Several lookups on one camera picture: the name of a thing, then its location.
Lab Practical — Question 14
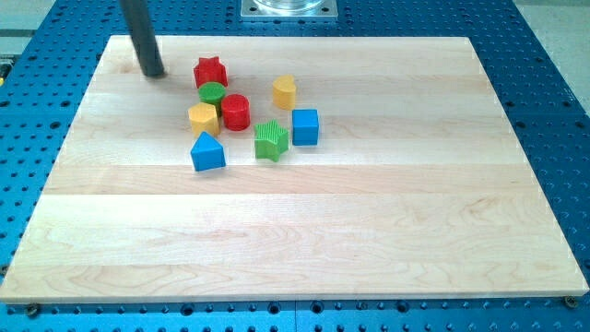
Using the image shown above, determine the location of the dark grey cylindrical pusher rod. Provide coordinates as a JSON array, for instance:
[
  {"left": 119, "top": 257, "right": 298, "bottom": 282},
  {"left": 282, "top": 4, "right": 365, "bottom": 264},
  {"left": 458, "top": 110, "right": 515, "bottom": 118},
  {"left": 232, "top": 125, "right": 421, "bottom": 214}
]
[{"left": 119, "top": 0, "right": 165, "bottom": 77}]

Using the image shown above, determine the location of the yellow hexagon block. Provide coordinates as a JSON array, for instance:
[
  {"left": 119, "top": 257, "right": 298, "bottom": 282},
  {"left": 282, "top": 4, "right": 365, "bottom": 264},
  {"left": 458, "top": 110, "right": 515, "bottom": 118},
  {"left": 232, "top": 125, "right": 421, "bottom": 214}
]
[{"left": 188, "top": 102, "right": 220, "bottom": 137}]

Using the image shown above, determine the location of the blue triangle block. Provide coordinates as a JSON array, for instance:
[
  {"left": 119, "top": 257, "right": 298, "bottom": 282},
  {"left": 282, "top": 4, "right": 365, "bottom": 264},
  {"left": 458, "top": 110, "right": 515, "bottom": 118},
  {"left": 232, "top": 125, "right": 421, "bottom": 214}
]
[{"left": 190, "top": 132, "right": 226, "bottom": 172}]

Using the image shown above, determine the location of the red star block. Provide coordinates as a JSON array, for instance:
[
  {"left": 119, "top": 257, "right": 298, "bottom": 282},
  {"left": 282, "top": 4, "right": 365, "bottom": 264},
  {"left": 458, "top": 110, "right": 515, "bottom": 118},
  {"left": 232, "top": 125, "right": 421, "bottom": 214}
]
[{"left": 193, "top": 56, "right": 229, "bottom": 89}]

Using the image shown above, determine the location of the green cylinder block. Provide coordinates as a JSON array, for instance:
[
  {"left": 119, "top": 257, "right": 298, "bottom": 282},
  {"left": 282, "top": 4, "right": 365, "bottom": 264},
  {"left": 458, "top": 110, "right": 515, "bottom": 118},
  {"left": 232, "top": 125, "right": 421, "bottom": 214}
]
[{"left": 197, "top": 81, "right": 226, "bottom": 117}]

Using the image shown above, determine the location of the blue perforated metal table plate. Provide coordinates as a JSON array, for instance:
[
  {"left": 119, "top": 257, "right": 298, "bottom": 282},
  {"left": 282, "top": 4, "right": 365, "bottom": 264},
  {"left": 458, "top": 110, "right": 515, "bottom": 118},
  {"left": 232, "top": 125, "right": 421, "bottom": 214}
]
[{"left": 1, "top": 1, "right": 589, "bottom": 331}]

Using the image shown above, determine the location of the red cylinder block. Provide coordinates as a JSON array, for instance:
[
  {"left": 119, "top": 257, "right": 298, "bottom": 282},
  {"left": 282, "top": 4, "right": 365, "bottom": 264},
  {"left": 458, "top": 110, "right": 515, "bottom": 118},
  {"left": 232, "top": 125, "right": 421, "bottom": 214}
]
[{"left": 221, "top": 94, "right": 251, "bottom": 131}]

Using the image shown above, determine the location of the yellow heart block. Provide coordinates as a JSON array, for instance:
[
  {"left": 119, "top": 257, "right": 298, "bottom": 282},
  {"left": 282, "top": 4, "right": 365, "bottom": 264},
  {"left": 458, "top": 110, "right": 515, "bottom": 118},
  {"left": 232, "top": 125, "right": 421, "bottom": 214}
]
[{"left": 272, "top": 75, "right": 297, "bottom": 111}]

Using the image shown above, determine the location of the green star block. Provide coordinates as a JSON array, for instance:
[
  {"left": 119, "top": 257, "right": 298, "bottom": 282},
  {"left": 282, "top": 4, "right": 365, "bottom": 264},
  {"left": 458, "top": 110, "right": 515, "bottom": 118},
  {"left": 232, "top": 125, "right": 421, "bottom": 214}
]
[{"left": 254, "top": 119, "right": 289, "bottom": 162}]

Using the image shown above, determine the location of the blue cube block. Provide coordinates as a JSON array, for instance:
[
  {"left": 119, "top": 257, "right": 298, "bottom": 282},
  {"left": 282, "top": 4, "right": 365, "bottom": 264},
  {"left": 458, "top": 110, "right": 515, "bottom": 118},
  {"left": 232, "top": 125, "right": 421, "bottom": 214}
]
[{"left": 291, "top": 109, "right": 319, "bottom": 146}]

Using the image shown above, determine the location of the left board corner screw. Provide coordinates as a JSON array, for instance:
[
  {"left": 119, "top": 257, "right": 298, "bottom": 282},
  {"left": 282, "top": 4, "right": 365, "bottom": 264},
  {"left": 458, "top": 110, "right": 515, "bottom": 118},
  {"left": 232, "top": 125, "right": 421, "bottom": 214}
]
[{"left": 23, "top": 303, "right": 41, "bottom": 318}]

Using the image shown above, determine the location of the board corner screw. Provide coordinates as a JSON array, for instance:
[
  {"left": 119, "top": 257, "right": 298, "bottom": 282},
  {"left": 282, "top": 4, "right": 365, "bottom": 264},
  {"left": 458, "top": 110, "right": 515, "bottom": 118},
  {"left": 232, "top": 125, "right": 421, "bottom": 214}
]
[
  {"left": 23, "top": 303, "right": 41, "bottom": 318},
  {"left": 563, "top": 296, "right": 578, "bottom": 309}
]

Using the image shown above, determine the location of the light wooden board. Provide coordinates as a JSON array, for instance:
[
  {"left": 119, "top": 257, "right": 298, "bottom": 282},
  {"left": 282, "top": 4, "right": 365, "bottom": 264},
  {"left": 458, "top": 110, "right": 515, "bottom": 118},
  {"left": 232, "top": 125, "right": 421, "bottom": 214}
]
[{"left": 1, "top": 35, "right": 588, "bottom": 303}]

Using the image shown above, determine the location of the right board corner screw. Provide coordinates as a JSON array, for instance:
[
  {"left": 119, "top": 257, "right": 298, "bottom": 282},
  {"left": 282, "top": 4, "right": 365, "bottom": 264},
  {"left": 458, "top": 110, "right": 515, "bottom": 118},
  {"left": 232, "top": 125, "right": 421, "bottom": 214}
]
[{"left": 563, "top": 296, "right": 578, "bottom": 309}]

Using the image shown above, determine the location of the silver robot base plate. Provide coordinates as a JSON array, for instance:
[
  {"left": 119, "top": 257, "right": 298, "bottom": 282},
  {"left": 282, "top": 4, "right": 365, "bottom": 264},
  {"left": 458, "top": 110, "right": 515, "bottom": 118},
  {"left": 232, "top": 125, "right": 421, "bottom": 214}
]
[{"left": 240, "top": 0, "right": 338, "bottom": 21}]

